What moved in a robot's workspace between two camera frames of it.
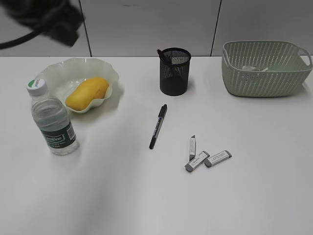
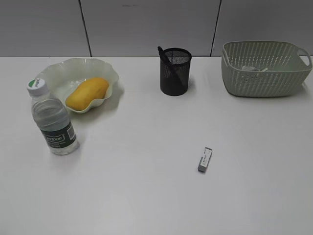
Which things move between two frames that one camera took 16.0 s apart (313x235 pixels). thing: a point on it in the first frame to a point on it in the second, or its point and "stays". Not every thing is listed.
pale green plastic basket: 289,65 stays
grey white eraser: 190,166 to 204,160
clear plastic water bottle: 53,119 stays
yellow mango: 80,96 stays
